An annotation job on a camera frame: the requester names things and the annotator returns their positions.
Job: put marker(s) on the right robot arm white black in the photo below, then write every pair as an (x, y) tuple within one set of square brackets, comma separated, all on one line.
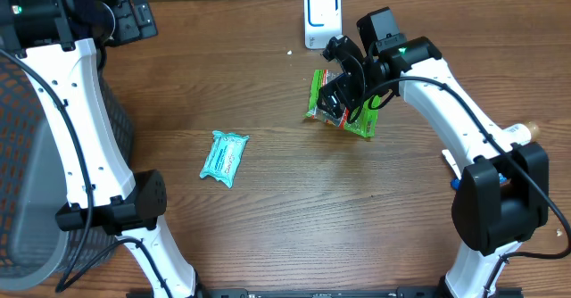
[(504, 173)]

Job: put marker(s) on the teal wet wipes pack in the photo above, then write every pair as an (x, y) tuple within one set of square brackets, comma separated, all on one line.
[(224, 157)]

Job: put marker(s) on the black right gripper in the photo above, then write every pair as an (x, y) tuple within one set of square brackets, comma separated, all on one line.
[(351, 99)]

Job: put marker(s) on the white tube with gold cap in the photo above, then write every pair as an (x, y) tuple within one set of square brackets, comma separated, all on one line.
[(522, 133)]

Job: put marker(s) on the grey plastic basket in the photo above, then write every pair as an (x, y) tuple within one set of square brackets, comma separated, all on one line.
[(27, 177)]

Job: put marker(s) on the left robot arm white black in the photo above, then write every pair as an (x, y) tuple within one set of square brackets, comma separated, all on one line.
[(138, 220)]

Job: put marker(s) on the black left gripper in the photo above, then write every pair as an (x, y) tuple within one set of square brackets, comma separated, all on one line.
[(132, 28)]

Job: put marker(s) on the blue snack wrapper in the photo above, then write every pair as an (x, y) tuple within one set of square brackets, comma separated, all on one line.
[(456, 182)]

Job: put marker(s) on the Haribo gummy candy bag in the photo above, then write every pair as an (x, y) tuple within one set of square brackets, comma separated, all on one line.
[(364, 126)]

